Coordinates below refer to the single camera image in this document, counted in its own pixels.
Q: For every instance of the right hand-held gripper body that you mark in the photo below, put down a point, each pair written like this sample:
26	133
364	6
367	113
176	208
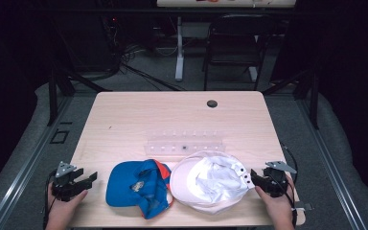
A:
276	182

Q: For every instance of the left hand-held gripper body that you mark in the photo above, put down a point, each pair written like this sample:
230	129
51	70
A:
64	187

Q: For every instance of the blue and orange cap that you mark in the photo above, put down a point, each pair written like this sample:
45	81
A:
124	185

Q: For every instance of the white cap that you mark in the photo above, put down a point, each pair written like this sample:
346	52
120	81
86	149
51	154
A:
211	188

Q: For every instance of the clear acrylic rack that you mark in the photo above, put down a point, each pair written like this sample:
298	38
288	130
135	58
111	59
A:
172	142

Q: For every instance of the person's left hand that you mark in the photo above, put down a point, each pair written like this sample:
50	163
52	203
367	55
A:
60	212

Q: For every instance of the person's right hand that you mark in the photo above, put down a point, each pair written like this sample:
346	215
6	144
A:
279	211

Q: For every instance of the black metal stand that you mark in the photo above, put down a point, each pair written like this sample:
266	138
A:
52	96
314	99

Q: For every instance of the dark round table grommet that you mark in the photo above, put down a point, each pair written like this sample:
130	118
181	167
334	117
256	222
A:
212	103

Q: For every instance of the black folding chair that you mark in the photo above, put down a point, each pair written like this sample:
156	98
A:
236	41

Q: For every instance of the white desk leg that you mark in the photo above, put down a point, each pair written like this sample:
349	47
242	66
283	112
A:
179	57

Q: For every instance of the aluminium floor rail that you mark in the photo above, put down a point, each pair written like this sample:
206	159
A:
329	166
22	166

